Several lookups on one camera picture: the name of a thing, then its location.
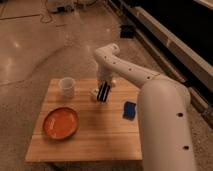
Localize orange plate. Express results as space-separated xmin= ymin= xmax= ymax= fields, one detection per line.
xmin=42 ymin=107 xmax=79 ymax=140

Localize wooden board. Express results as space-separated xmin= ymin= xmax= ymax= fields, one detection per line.
xmin=25 ymin=78 xmax=142 ymax=163

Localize white rectangular block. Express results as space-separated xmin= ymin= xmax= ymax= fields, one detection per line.
xmin=91 ymin=88 xmax=99 ymax=101

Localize floor cable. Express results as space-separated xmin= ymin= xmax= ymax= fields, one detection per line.
xmin=39 ymin=0 xmax=54 ymax=24

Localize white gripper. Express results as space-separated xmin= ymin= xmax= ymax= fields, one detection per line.
xmin=97 ymin=65 xmax=116 ymax=102

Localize black box on floor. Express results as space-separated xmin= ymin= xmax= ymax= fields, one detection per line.
xmin=120 ymin=25 xmax=135 ymax=38

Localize white ceramic cup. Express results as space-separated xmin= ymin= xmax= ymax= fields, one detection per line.
xmin=59 ymin=77 xmax=75 ymax=98

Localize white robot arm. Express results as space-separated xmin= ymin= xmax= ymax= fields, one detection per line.
xmin=94 ymin=43 xmax=197 ymax=171

